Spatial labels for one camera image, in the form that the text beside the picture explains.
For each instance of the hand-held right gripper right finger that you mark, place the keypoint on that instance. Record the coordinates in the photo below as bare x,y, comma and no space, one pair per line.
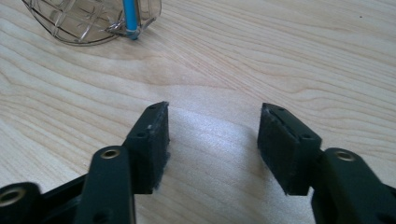
288,155

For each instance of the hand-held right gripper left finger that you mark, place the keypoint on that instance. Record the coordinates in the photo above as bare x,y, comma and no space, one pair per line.
149,149

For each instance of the blue toothbrush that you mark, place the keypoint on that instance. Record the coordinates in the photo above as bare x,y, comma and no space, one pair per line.
130,17

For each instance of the clear glass mug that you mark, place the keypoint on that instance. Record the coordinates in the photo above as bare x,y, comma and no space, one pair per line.
84,21

